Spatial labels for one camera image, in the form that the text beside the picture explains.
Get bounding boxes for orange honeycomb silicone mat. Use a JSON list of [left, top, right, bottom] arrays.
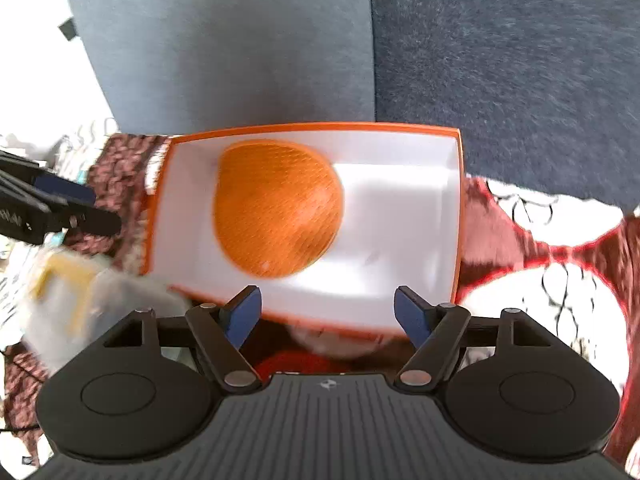
[[213, 139, 344, 278]]

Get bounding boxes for clear plastic storage container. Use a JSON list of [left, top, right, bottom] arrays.
[[24, 248, 191, 375]]

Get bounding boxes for orange cardboard box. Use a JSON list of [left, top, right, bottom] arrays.
[[142, 122, 464, 335]]

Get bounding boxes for red floral fleece blanket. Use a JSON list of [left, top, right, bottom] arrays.
[[1, 133, 639, 478]]

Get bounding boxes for light grey sofa cushion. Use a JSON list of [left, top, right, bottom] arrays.
[[70, 0, 375, 134]]

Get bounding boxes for dark blue sofa cushion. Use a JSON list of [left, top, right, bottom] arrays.
[[371, 0, 639, 211]]

